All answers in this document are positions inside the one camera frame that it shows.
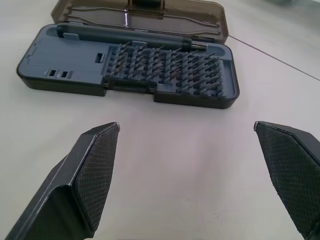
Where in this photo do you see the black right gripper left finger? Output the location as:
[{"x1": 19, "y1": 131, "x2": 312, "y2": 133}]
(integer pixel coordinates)
[{"x1": 1, "y1": 121, "x2": 121, "y2": 240}]

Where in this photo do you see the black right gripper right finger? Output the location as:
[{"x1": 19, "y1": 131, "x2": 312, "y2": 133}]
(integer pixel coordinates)
[{"x1": 253, "y1": 120, "x2": 320, "y2": 240}]

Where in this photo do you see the grey screwdriver kit case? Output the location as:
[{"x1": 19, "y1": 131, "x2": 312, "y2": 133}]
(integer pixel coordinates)
[{"x1": 16, "y1": 0, "x2": 241, "y2": 110}]

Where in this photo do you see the dark grey screwdriver handle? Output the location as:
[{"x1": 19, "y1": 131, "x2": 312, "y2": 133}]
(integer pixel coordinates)
[{"x1": 56, "y1": 23, "x2": 209, "y2": 52}]

